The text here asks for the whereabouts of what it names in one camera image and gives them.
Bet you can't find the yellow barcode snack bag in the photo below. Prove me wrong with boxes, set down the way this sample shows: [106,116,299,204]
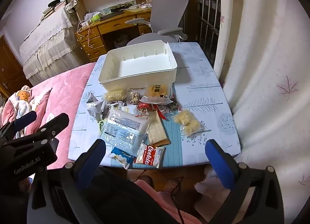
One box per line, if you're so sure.
[140,84,172,105]

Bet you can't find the red white cookies packet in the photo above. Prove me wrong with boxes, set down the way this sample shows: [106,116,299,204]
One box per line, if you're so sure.
[134,143,165,168]

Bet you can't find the white floral curtain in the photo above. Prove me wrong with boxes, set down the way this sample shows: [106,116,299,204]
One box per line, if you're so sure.
[214,0,309,223]

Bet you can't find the clear bag yellow puffs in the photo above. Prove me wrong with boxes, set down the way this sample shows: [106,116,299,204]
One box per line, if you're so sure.
[173,110,202,137]

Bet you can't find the grey office chair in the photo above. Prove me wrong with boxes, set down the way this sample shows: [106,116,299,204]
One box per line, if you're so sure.
[125,0,189,45]

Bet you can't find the plush doll on bed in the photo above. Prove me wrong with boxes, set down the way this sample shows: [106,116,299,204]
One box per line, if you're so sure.
[8,85,32,119]

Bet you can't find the beige wafer cracker packet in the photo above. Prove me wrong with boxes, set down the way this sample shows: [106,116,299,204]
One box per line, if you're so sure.
[147,111,171,147]

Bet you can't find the white plastic storage bin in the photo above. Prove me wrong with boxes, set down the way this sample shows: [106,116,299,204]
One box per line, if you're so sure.
[98,40,178,91]

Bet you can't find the clear bag pale floss roll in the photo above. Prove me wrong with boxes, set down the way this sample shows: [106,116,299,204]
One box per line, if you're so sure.
[103,90,127,103]

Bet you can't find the blue white snack packet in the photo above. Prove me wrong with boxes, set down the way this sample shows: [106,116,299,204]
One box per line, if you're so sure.
[108,147,136,170]

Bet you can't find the brown wooden door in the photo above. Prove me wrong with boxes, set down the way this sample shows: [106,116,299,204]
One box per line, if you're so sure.
[0,36,32,98]

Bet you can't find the red dark candy wrappers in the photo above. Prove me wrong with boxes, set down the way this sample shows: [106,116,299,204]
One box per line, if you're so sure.
[137,102,181,120]

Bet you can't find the clear bag brown nut clusters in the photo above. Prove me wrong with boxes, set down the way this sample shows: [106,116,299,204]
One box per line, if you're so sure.
[126,88,145,105]

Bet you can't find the pink bed quilt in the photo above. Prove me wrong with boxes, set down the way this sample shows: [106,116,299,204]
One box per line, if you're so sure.
[0,62,97,170]

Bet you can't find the cloth covered piano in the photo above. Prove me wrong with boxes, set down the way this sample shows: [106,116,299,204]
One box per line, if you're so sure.
[19,7,89,86]

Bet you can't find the wooden desk with drawers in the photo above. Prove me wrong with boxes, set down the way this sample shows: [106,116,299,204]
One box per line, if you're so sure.
[76,9,151,62]

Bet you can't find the window metal security bars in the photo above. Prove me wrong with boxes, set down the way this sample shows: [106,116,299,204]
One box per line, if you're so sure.
[196,0,221,66]

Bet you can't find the large white blue snack bag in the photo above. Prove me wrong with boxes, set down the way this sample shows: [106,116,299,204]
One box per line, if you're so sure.
[100,107,149,156]

